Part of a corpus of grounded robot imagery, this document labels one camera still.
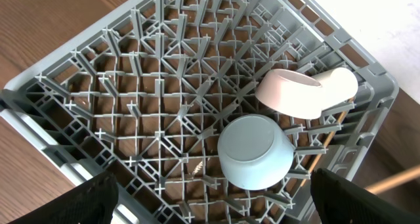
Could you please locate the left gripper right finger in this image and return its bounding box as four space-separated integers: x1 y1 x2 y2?
310 168 419 224

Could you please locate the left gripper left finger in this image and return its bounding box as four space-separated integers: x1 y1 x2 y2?
11 171 119 224

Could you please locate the wooden chopstick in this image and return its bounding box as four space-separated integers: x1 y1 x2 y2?
365 165 420 194
308 97 355 173

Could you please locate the light blue bowl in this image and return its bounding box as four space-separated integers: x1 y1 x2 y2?
217 114 294 190

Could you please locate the cream plastic cup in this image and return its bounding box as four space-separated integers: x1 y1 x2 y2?
312 67 358 110

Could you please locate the pink plastic bowl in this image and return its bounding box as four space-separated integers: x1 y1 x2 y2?
255 69 324 120

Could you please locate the grey dishwasher rack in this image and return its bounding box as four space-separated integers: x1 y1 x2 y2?
1 0 399 223

